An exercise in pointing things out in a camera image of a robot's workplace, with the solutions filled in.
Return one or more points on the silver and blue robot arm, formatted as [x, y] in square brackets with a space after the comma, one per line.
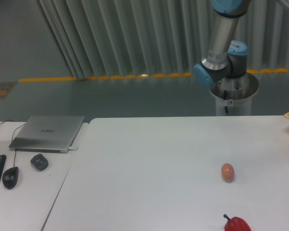
[221, 43]

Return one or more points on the brown egg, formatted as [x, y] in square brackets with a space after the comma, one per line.
[227, 172]

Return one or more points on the small black plastic holder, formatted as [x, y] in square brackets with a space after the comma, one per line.
[39, 162]

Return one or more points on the red bell pepper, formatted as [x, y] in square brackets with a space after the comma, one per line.
[236, 224]

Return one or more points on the black computer mouse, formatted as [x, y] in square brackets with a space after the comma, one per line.
[10, 177]

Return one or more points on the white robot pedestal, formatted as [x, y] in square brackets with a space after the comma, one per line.
[233, 96]

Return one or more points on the white usb plug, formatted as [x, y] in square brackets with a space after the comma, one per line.
[73, 148]

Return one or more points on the silver closed laptop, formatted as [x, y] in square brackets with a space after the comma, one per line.
[49, 134]

